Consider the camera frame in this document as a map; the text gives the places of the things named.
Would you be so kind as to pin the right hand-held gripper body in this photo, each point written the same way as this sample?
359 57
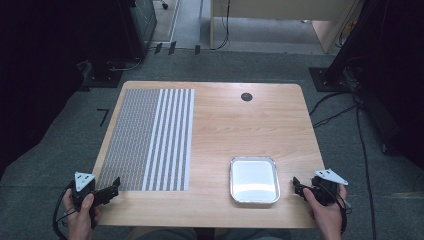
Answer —
325 191

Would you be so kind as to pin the black curtain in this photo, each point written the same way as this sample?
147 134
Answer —
40 73
393 73

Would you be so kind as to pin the black round table grommet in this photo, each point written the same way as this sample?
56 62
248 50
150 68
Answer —
246 97

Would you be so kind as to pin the silver foil tray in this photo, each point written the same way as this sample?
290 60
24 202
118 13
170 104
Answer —
255 180

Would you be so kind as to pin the black angled floor tape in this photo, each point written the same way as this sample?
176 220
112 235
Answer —
104 116

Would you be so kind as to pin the black floor tape strip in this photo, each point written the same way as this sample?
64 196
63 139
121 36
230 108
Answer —
172 48
197 50
158 48

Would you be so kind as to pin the person's left hand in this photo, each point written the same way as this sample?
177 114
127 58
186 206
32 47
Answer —
80 223

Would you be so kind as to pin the person's right hand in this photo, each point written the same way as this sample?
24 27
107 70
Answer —
328 220

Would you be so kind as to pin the light wooden desk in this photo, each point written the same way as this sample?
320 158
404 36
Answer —
283 10

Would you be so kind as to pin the black chair caster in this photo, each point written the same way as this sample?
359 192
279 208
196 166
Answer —
164 5

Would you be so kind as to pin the dark cabinet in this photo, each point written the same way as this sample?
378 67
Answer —
145 23

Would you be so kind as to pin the black stand base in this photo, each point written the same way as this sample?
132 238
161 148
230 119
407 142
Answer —
328 80
103 78

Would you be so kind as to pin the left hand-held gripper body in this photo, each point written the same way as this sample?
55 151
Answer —
81 190

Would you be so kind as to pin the grey striped placemat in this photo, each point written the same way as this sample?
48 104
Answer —
143 140

